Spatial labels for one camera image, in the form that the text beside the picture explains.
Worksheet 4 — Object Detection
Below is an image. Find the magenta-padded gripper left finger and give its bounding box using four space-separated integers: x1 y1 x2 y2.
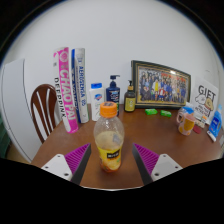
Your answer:
40 143 92 186

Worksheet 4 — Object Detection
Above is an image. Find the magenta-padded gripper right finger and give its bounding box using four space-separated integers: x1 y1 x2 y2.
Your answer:
132 143 184 186

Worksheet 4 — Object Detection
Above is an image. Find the orange-capped juice bottle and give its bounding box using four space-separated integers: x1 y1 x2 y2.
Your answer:
93 101 125 173

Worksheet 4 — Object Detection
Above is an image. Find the pink mug with yellow print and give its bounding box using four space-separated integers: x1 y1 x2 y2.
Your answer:
176 111 197 136

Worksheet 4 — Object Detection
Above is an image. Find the flat round red coaster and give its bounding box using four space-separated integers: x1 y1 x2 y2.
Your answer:
192 124 203 135

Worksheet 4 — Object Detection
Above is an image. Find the green soap pack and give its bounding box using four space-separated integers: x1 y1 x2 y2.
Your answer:
160 109 173 118
144 108 158 116

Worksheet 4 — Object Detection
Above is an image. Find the small floral packet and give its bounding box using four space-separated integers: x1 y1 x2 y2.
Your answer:
195 117 207 129

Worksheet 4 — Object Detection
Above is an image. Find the white remote control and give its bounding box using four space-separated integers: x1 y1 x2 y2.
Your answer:
206 130 218 143

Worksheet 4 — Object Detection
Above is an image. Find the blue detergent bottle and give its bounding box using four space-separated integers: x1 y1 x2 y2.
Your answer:
208 104 224 138

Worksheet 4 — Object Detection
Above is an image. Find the brown yellow-labelled pump bottle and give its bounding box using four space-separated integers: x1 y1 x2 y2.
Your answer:
123 79 137 113

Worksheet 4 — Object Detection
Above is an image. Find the brown wooden chair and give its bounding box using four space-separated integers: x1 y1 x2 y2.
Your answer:
30 83 63 144

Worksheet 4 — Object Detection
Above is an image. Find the white shampoo bottle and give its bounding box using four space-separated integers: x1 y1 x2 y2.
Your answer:
89 82 105 122

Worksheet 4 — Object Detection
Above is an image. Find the pink shuttlecock tube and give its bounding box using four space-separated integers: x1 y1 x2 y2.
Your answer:
53 46 80 134

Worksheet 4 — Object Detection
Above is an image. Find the white and blue shuttlecock tube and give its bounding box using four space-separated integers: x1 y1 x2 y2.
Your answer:
70 47 90 124

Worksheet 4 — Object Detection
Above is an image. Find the black-framed group photo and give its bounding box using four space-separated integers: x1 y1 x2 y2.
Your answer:
130 59 192 110

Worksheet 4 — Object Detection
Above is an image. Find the white paper gift bag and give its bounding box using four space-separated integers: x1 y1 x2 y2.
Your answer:
191 78 220 126

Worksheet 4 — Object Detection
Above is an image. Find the dark blue pump bottle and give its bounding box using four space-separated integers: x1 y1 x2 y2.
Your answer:
105 74 121 116

